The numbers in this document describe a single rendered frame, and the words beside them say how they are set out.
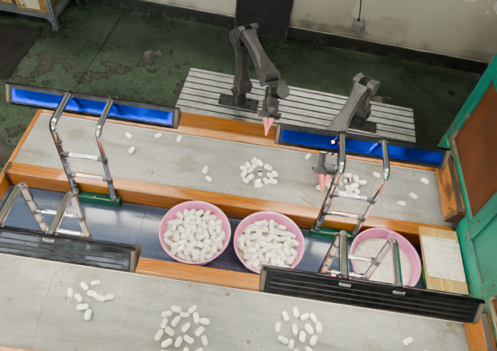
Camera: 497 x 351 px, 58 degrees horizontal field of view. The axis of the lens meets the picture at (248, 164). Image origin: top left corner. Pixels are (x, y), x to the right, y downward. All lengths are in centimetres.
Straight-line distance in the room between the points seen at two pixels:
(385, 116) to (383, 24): 154
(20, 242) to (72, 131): 81
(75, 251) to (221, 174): 77
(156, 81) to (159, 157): 152
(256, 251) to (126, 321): 51
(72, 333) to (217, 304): 47
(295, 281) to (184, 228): 61
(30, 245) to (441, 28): 332
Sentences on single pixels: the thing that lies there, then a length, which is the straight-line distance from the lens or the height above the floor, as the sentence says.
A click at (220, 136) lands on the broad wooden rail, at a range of 201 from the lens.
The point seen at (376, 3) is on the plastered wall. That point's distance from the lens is 375.
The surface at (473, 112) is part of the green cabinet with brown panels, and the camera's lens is 205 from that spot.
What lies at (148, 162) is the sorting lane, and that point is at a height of 74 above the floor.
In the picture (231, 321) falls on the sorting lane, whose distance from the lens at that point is 159.
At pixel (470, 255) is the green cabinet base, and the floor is 82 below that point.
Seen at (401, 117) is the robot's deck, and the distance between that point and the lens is 245.
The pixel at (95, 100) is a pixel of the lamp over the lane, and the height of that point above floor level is 110.
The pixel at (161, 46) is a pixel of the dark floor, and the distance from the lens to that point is 373.
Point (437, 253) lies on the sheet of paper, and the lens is 187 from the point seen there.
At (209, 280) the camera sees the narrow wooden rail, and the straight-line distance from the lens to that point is 162.
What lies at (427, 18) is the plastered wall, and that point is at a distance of 386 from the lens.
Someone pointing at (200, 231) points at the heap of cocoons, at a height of 74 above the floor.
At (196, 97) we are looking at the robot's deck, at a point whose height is 67.
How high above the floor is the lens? 224
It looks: 51 degrees down
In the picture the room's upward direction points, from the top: 9 degrees clockwise
